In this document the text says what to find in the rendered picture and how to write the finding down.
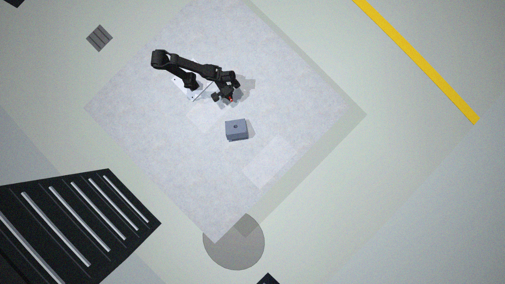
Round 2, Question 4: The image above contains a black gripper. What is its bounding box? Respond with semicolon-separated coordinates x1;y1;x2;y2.
211;79;240;102

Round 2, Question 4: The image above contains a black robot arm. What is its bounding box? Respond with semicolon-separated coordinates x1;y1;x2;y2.
151;49;236;98

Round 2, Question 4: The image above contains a grey-blue square panel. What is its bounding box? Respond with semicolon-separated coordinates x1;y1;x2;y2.
225;118;248;142

